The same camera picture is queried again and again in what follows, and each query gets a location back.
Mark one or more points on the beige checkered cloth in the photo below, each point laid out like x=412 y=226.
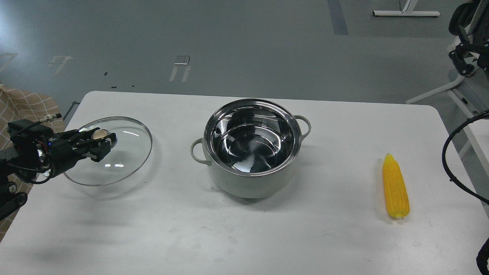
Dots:
x=17 y=104

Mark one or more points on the yellow corn cob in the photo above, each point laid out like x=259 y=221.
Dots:
x=395 y=193

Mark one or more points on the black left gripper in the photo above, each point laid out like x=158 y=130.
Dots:
x=58 y=153

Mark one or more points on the grey-green steel pot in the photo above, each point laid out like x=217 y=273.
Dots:
x=252 y=147

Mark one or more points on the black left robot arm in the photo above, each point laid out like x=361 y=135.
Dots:
x=36 y=149

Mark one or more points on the white table foot far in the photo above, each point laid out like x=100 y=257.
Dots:
x=408 y=10

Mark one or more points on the white desk frame right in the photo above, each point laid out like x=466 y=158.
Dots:
x=477 y=132

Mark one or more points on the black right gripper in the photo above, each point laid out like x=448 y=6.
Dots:
x=470 y=23

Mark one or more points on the glass pot lid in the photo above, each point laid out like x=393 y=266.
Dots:
x=133 y=147

